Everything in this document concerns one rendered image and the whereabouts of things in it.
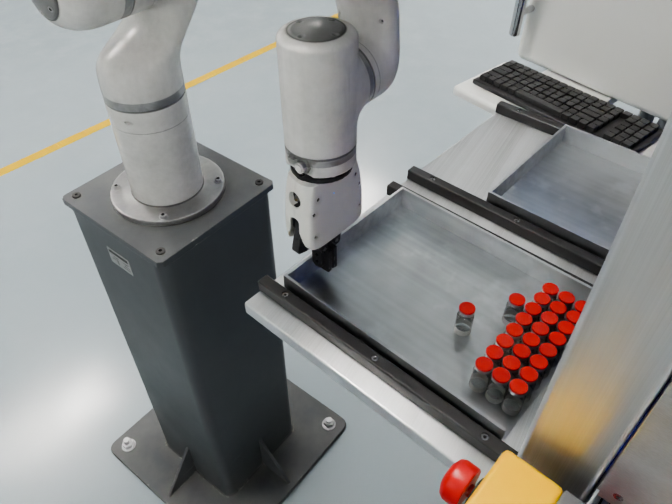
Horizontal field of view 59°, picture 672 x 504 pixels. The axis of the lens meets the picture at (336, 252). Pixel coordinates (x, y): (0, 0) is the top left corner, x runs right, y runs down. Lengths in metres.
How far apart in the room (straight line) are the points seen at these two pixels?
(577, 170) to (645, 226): 0.75
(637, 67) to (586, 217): 0.53
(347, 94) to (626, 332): 0.36
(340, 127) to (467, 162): 0.47
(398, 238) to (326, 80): 0.36
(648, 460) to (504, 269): 0.45
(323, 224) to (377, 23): 0.24
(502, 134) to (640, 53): 0.41
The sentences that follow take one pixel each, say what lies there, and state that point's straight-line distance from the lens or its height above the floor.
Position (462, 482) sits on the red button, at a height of 1.01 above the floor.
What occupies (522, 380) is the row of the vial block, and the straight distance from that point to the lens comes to 0.71.
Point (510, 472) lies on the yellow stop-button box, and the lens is 0.54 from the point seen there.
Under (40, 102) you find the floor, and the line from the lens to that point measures 3.29.
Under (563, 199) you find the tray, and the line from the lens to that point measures 1.04.
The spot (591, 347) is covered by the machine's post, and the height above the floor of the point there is 1.17.
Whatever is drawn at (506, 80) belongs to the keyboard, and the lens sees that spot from 1.46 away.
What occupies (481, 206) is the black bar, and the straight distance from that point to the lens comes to 0.96.
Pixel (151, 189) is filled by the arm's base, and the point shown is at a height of 0.91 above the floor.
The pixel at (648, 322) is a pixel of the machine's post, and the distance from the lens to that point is 0.41.
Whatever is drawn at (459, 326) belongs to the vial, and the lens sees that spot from 0.78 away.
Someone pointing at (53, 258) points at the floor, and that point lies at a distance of 2.34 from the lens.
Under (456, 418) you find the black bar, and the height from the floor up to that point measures 0.90.
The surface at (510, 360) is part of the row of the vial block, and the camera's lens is 0.73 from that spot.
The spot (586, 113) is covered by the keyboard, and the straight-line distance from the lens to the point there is 1.39.
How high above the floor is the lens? 1.50
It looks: 44 degrees down
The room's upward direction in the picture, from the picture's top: straight up
